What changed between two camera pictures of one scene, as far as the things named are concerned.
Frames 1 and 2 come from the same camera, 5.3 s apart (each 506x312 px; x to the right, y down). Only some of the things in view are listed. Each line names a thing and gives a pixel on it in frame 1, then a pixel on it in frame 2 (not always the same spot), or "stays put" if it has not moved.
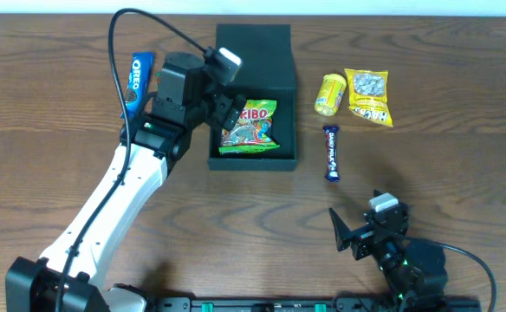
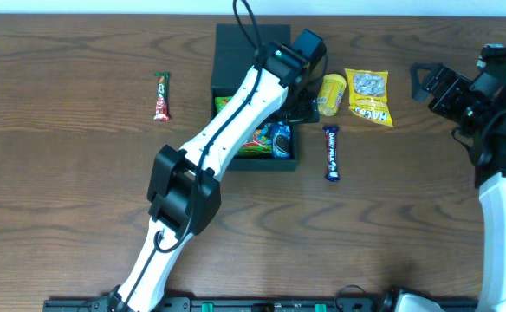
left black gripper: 228,112 → 303,112
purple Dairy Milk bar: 331,152 stays put
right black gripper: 361,237 → 445,89
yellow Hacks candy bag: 369,96 stays put
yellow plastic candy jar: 330,94 stays put
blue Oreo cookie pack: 138,82 → 281,140
